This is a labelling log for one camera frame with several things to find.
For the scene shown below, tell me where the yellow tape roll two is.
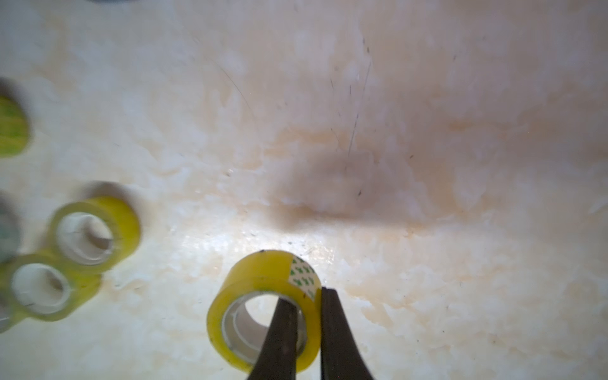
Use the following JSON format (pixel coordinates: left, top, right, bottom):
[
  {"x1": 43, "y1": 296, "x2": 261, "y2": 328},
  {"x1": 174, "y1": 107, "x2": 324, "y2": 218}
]
[{"x1": 0, "y1": 97, "x2": 30, "y2": 158}]

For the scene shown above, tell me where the yellow tape roll eight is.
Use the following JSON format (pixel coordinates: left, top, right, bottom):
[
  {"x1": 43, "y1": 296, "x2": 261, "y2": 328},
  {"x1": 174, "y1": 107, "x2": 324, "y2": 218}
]
[{"x1": 207, "y1": 250, "x2": 321, "y2": 372}]

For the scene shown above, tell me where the yellow tape roll four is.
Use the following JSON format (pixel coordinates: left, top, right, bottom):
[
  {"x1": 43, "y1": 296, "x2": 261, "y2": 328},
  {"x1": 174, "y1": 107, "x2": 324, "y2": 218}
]
[{"x1": 47, "y1": 196, "x2": 142, "y2": 274}]

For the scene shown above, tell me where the yellow tape roll five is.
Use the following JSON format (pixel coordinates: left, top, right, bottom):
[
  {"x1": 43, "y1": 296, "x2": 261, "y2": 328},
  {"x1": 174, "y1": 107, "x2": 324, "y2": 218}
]
[{"x1": 0, "y1": 299, "x2": 25, "y2": 333}]

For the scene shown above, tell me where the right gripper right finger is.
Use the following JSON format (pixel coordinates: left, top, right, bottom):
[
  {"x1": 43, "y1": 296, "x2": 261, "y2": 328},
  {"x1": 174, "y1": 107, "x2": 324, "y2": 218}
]
[{"x1": 321, "y1": 288, "x2": 374, "y2": 380}]

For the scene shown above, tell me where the yellow tape roll six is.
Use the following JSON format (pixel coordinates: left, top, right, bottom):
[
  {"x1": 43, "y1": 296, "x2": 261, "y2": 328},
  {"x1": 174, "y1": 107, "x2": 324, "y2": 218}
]
[{"x1": 1, "y1": 250, "x2": 103, "y2": 321}]

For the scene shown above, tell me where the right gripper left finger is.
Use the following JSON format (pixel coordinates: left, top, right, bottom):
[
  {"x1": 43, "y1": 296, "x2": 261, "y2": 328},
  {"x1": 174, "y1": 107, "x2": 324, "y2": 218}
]
[{"x1": 247, "y1": 299, "x2": 299, "y2": 380}]

